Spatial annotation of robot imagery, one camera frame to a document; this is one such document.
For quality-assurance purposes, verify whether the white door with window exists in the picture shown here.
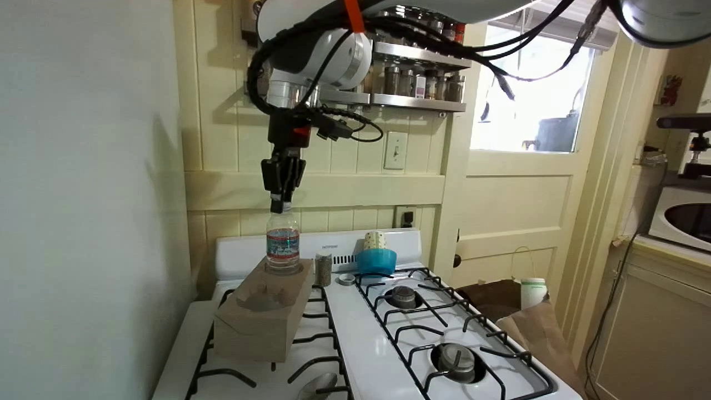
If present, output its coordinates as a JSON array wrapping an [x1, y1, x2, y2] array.
[[444, 39, 615, 286]]

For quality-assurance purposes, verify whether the wall spice rack shelf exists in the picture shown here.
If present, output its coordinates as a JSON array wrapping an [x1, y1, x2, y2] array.
[[239, 2, 472, 115]]

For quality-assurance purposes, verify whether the white jar on floor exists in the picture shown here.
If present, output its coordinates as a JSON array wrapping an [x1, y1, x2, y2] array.
[[519, 278, 549, 309]]

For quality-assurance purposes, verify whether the white wall outlet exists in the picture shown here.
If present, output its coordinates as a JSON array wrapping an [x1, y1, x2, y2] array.
[[384, 131, 407, 172]]

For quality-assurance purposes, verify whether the clear plastic water bottle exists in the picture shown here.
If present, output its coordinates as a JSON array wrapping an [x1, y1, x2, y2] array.
[[267, 210, 299, 269]]

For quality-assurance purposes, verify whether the small metal shaker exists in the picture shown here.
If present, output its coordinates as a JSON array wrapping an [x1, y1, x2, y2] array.
[[315, 256, 332, 286]]

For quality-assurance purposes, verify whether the patterned paper cup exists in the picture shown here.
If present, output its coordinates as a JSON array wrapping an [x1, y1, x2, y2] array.
[[362, 232, 384, 249]]

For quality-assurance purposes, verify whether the black burner grate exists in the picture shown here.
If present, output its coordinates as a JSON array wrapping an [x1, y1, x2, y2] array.
[[186, 290, 352, 400], [356, 269, 560, 400]]

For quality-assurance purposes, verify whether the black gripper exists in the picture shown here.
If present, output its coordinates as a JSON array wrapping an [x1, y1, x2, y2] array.
[[260, 115, 311, 213]]

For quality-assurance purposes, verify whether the white gas stove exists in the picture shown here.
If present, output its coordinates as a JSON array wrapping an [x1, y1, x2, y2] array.
[[150, 229, 580, 400]]

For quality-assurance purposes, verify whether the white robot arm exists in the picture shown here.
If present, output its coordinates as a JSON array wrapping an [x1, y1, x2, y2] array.
[[245, 0, 711, 213]]

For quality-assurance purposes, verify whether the white refrigerator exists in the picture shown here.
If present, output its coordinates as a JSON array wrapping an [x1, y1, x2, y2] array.
[[0, 0, 191, 400]]

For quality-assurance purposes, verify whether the blue bowl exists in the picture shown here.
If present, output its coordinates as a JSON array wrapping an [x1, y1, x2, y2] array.
[[356, 249, 398, 275]]

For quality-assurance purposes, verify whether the metal spoon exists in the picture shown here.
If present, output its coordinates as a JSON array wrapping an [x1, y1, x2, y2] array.
[[335, 273, 357, 286]]

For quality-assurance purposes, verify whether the left black burner grate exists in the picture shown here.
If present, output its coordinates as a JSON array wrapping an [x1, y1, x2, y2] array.
[[186, 290, 352, 400]]

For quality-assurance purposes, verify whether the right black burner grate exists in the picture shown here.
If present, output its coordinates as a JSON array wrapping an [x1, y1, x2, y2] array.
[[356, 269, 560, 400]]

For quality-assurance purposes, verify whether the white microwave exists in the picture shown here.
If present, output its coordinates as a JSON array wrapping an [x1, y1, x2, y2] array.
[[649, 188, 711, 253]]

